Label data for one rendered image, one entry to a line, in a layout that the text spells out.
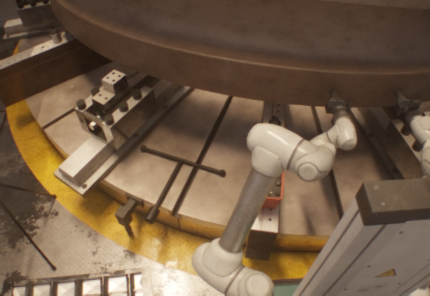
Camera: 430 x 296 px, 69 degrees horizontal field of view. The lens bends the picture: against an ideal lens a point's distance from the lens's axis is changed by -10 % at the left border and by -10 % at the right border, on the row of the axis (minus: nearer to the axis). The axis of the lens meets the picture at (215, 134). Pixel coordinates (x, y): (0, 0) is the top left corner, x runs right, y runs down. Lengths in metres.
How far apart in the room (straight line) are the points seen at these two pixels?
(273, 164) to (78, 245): 1.72
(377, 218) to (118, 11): 2.04
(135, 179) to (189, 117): 0.68
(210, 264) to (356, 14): 1.42
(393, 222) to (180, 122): 2.22
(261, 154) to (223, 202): 1.01
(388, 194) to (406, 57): 1.66
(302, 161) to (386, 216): 0.65
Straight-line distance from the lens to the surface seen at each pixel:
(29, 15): 4.09
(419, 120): 2.00
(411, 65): 2.20
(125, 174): 2.43
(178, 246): 2.44
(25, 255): 2.74
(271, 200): 1.69
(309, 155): 1.21
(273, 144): 1.24
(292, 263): 2.44
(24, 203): 2.97
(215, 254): 1.47
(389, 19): 2.03
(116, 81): 2.29
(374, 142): 2.73
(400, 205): 0.59
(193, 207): 2.22
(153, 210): 2.18
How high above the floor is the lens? 2.23
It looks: 48 degrees down
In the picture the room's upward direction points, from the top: straight up
